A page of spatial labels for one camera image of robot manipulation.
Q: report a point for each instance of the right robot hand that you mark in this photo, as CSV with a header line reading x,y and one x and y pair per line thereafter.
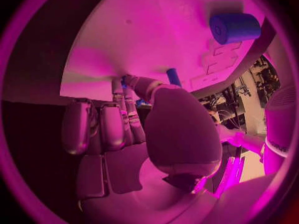
x,y
177,127

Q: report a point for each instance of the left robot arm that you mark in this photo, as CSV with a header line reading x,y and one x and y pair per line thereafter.
x,y
247,140

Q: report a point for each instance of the white task board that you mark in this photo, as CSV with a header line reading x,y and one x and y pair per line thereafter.
x,y
151,31

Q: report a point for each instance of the blue peg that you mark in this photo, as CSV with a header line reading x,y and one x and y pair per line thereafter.
x,y
174,77

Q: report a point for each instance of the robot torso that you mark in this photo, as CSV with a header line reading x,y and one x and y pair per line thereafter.
x,y
278,127

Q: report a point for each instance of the blue short cylinder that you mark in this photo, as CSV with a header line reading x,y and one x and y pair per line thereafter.
x,y
236,29

